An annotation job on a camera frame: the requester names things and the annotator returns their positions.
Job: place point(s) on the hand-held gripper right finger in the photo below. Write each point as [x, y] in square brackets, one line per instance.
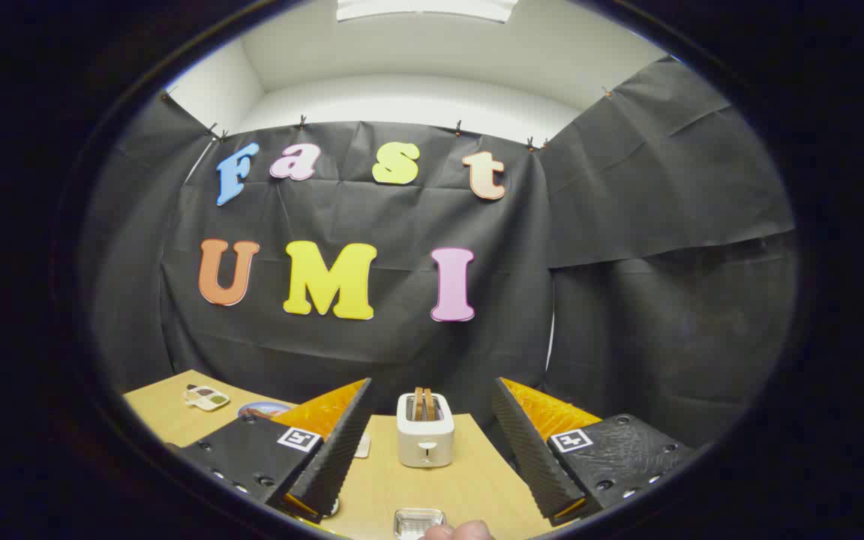
[533, 457]

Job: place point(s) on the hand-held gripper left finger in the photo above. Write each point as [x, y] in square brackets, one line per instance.
[334, 457]

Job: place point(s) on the white square coaster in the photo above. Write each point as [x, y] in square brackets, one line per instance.
[362, 446]

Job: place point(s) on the blue plate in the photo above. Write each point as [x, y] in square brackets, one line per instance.
[259, 410]

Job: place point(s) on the white toaster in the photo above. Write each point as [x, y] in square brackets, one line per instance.
[424, 439]

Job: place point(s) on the toast slice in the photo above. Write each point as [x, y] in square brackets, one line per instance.
[418, 405]
[430, 405]

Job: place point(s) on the white sauce dish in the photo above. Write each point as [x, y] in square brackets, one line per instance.
[207, 397]

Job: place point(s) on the black backdrop cloth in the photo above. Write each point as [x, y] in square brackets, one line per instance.
[402, 217]

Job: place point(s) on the ceiling light panel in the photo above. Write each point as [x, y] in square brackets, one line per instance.
[424, 9]

